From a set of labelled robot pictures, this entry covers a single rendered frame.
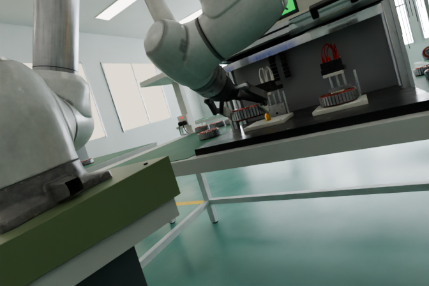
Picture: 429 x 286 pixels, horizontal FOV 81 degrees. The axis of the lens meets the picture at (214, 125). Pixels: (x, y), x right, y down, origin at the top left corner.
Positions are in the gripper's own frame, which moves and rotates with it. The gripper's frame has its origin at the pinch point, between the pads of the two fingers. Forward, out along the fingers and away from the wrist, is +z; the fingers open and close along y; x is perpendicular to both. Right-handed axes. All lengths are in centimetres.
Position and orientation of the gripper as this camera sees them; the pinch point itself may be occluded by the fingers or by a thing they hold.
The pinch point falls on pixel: (248, 111)
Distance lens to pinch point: 81.3
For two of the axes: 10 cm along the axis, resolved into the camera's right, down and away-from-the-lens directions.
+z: 5.4, 3.2, 7.8
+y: 8.4, -2.2, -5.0
